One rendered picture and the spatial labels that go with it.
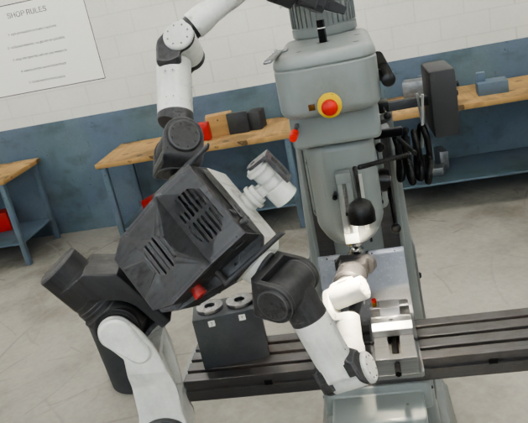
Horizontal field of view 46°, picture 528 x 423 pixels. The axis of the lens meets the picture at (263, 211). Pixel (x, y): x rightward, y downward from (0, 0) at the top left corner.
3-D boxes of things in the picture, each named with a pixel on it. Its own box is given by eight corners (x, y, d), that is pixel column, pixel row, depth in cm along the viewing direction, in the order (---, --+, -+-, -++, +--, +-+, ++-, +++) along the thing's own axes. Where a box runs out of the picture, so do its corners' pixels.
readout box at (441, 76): (464, 133, 195) (458, 66, 188) (435, 138, 196) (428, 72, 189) (453, 120, 213) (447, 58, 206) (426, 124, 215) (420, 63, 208)
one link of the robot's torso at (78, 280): (32, 292, 145) (83, 242, 142) (46, 269, 157) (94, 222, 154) (122, 364, 153) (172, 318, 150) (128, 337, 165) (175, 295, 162)
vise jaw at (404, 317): (414, 334, 190) (412, 322, 188) (373, 338, 192) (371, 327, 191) (411, 324, 195) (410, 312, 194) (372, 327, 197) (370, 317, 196)
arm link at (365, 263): (374, 248, 186) (369, 265, 175) (379, 276, 189) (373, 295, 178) (333, 250, 190) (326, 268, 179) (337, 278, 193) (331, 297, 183)
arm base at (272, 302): (282, 337, 140) (296, 302, 133) (235, 308, 144) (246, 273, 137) (311, 300, 152) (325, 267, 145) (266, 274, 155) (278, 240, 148)
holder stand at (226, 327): (269, 357, 206) (258, 304, 199) (204, 370, 206) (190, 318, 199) (267, 337, 217) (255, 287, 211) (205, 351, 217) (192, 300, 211)
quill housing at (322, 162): (390, 242, 179) (375, 135, 169) (319, 252, 183) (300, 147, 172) (385, 218, 197) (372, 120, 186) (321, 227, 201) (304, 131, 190)
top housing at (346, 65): (384, 107, 153) (375, 41, 148) (279, 124, 157) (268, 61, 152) (373, 77, 197) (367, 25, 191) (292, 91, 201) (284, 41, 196)
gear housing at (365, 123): (384, 137, 165) (379, 100, 162) (293, 152, 169) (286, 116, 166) (376, 111, 196) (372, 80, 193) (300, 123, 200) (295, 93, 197)
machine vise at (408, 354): (425, 376, 181) (420, 344, 177) (373, 381, 183) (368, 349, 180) (412, 315, 213) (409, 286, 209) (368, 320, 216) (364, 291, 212)
